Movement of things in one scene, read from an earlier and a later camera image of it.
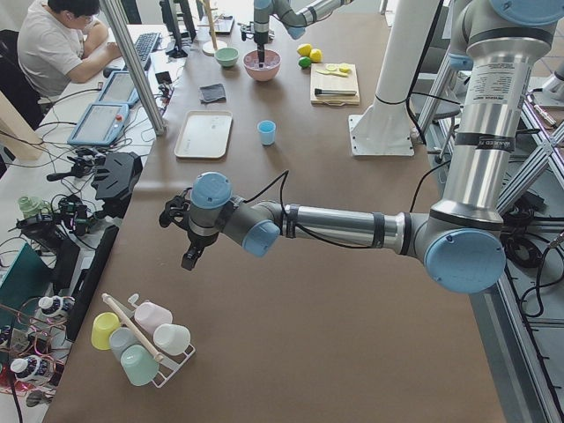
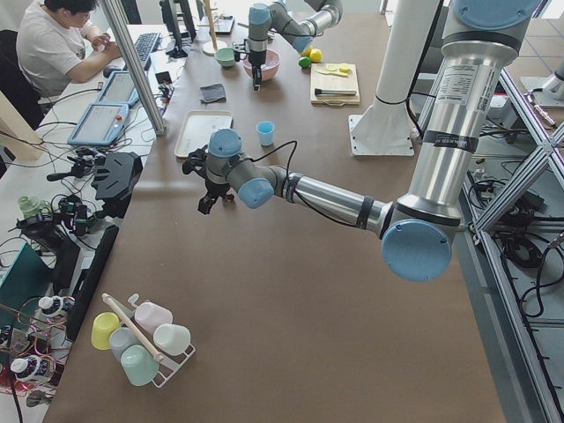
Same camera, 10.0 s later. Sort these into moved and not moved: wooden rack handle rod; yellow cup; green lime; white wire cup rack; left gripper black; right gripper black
Moved: left gripper black; right gripper black
Not moved: wooden rack handle rod; white wire cup rack; yellow cup; green lime
